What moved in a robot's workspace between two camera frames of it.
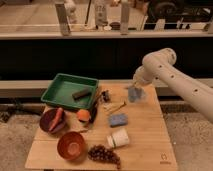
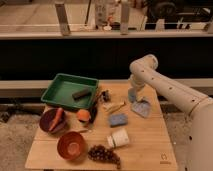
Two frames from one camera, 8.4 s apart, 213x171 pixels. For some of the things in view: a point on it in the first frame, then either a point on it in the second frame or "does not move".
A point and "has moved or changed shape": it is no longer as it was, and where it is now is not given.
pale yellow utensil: [112, 108] does not move
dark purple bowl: [47, 119] does not move
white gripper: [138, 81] to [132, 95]
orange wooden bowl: [71, 146] does not move
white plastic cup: [118, 138] does not move
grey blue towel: [135, 94] has moved or changed shape
